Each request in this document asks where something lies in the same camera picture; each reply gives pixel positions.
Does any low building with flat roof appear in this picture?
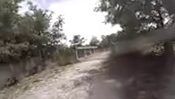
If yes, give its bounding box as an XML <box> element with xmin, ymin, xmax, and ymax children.
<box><xmin>74</xmin><ymin>43</ymin><xmax>101</xmax><ymax>61</ymax></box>

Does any pale stony dirt track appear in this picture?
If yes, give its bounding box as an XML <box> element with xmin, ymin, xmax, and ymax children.
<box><xmin>0</xmin><ymin>50</ymin><xmax>118</xmax><ymax>99</ymax></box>

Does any row of trees and bushes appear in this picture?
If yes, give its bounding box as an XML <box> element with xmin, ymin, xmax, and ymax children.
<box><xmin>0</xmin><ymin>0</ymin><xmax>78</xmax><ymax>75</ymax></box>
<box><xmin>82</xmin><ymin>0</ymin><xmax>175</xmax><ymax>79</ymax></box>

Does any grassy verge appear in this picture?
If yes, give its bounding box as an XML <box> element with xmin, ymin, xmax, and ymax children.
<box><xmin>0</xmin><ymin>62</ymin><xmax>71</xmax><ymax>99</ymax></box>

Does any grey wall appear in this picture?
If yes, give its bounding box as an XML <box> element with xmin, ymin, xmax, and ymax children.
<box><xmin>0</xmin><ymin>52</ymin><xmax>49</xmax><ymax>96</ymax></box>

